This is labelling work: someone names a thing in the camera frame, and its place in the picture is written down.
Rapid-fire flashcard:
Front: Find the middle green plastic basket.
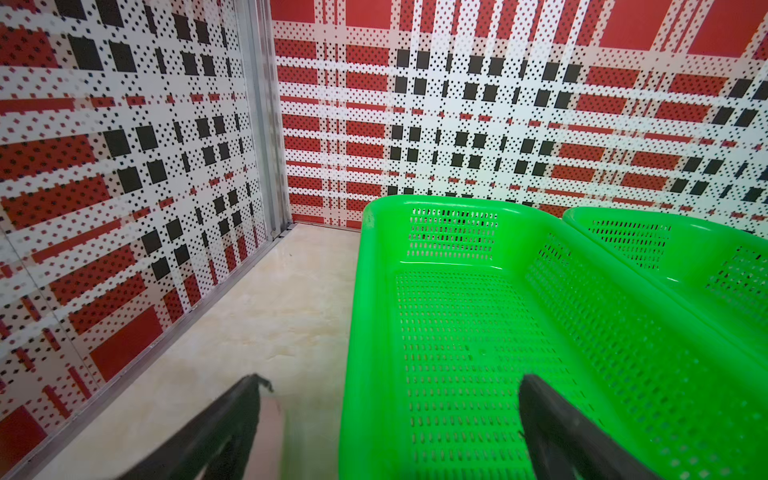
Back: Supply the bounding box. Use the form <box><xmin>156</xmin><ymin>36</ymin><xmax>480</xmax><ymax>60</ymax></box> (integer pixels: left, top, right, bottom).
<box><xmin>563</xmin><ymin>207</ymin><xmax>767</xmax><ymax>364</ymax></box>

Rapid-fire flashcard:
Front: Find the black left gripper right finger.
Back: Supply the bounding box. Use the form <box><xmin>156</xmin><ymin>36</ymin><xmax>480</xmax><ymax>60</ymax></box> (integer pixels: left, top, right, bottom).
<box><xmin>518</xmin><ymin>374</ymin><xmax>658</xmax><ymax>479</ymax></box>

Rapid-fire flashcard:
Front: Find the green plastic basket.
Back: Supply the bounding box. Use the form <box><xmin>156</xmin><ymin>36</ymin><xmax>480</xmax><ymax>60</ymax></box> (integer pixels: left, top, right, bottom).
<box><xmin>338</xmin><ymin>195</ymin><xmax>767</xmax><ymax>479</ymax></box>
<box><xmin>563</xmin><ymin>207</ymin><xmax>767</xmax><ymax>364</ymax></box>

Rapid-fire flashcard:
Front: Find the left green plastic basket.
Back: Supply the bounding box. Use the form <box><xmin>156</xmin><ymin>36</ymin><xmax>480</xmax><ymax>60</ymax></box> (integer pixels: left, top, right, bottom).
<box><xmin>338</xmin><ymin>195</ymin><xmax>767</xmax><ymax>479</ymax></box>

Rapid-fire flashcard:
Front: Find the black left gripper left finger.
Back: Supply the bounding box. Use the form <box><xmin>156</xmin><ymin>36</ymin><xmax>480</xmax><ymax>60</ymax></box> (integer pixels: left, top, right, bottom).
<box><xmin>120</xmin><ymin>374</ymin><xmax>273</xmax><ymax>479</ymax></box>

